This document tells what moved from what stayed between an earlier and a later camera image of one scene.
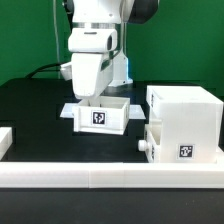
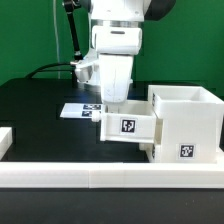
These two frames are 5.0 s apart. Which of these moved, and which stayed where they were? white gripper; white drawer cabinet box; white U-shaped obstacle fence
Moved: white gripper
Stayed: white drawer cabinet box; white U-shaped obstacle fence
